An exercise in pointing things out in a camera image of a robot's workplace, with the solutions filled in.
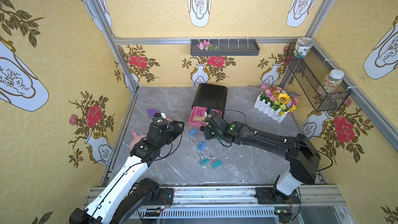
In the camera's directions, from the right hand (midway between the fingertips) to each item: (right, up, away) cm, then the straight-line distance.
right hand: (208, 125), depth 86 cm
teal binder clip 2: (+4, -20, -2) cm, 21 cm away
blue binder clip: (-10, -6, +10) cm, 15 cm away
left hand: (-16, +2, -8) cm, 18 cm away
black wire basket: (+60, +31, +5) cm, 68 cm away
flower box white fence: (+40, +12, +6) cm, 42 cm away
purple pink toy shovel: (-39, +5, +21) cm, 44 cm away
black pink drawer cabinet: (0, +16, +7) cm, 17 cm away
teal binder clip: (-3, -20, -1) cm, 20 cm away
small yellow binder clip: (-6, +4, +2) cm, 8 cm away
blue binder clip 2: (-4, -12, +4) cm, 13 cm away
